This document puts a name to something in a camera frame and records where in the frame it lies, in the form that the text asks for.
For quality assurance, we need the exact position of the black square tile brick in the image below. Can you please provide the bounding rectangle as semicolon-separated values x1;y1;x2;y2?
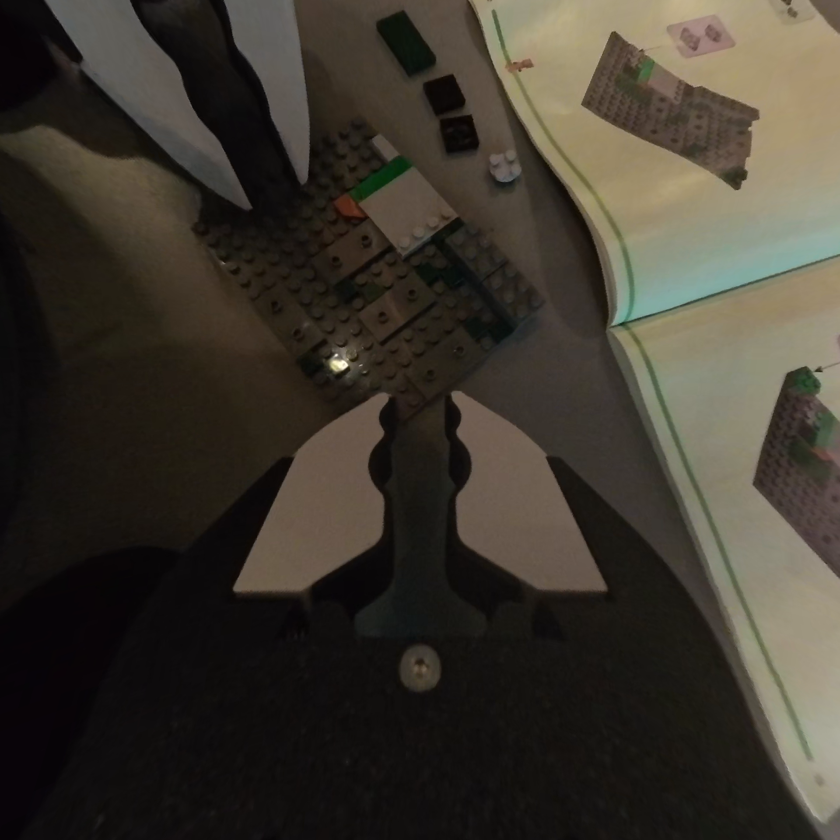
423;74;467;117
438;115;480;154

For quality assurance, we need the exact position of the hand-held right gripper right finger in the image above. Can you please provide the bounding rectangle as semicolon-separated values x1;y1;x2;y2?
445;392;609;634

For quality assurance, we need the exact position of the grey brick baseplate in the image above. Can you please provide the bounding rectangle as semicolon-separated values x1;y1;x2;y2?
192;118;547;421

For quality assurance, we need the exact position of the dark green plate brick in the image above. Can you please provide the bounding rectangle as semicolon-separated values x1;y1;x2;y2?
376;11;438;75

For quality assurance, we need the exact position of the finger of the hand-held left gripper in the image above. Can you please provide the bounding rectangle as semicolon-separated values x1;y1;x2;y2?
209;0;311;186
42;0;265;213

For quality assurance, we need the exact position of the grey desk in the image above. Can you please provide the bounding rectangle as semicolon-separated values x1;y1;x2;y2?
0;0;840;840

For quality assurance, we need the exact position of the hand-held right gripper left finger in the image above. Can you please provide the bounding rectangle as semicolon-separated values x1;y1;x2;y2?
233;395;398;636

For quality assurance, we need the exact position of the open instruction booklet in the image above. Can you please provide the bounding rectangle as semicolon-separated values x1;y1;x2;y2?
467;0;840;824

